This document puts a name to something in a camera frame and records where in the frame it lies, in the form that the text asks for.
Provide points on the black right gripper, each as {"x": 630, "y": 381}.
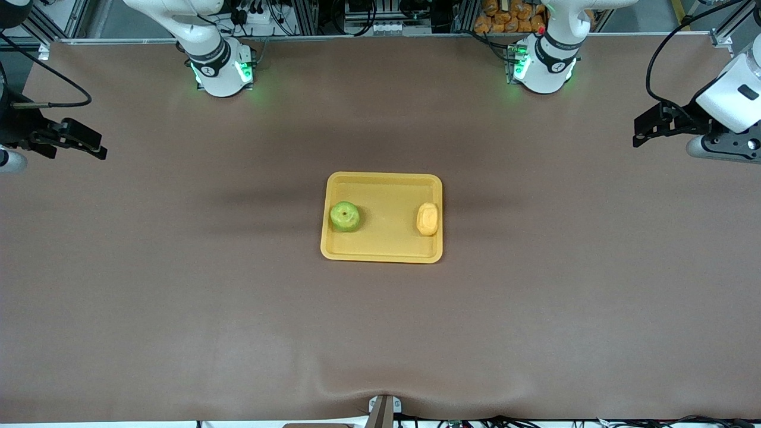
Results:
{"x": 19, "y": 128}

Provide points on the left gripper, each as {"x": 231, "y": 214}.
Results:
{"x": 688, "y": 118}

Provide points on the green apple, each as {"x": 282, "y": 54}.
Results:
{"x": 345, "y": 217}

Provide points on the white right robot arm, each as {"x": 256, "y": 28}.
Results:
{"x": 217, "y": 71}

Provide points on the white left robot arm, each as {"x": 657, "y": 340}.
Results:
{"x": 544, "y": 68}

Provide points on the yellow plastic tray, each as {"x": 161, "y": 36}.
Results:
{"x": 386, "y": 244}

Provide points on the orange bagged items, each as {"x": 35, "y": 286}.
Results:
{"x": 505, "y": 18}

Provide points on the white power strip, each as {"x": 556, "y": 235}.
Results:
{"x": 258, "y": 22}

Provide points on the brown table mat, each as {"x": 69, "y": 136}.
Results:
{"x": 380, "y": 333}

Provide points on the metal table clamp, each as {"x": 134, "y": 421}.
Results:
{"x": 383, "y": 410}

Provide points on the aluminium table edge rail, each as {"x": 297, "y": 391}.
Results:
{"x": 357, "y": 38}

